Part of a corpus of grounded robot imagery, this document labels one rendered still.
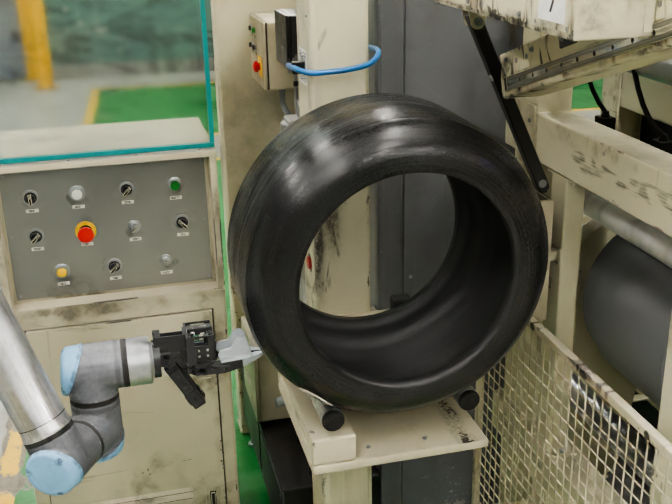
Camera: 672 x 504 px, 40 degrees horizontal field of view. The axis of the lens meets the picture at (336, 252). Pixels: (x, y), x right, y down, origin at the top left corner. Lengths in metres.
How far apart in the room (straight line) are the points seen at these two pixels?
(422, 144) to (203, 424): 1.26
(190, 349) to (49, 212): 0.77
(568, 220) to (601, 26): 0.81
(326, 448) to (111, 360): 0.45
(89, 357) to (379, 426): 0.63
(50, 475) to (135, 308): 0.84
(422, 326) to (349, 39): 0.64
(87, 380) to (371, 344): 0.63
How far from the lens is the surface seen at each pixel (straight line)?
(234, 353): 1.78
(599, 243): 2.56
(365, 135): 1.61
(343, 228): 2.06
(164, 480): 2.69
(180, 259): 2.45
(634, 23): 1.49
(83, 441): 1.72
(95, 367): 1.74
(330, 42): 1.96
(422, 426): 1.99
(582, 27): 1.45
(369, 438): 1.95
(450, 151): 1.63
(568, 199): 2.18
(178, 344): 1.76
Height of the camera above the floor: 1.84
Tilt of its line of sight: 21 degrees down
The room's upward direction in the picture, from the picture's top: 1 degrees counter-clockwise
